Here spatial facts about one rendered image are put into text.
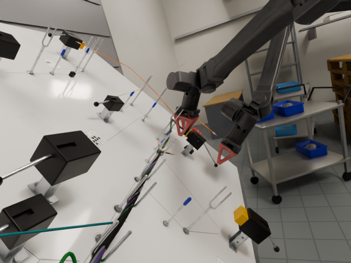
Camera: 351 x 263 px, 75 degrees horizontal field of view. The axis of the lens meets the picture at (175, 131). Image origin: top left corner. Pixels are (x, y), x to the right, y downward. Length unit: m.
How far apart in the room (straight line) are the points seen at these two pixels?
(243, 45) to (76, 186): 0.47
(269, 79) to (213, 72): 0.24
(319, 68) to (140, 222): 6.06
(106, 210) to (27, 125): 0.23
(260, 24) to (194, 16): 5.95
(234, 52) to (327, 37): 5.78
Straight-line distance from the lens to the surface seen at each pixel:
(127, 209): 0.33
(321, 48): 6.33
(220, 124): 4.72
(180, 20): 6.58
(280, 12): 0.52
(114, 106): 0.65
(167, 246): 0.49
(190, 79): 0.74
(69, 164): 0.33
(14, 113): 0.55
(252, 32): 0.57
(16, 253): 0.36
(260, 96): 0.79
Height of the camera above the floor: 1.37
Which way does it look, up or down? 12 degrees down
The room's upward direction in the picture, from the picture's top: 15 degrees counter-clockwise
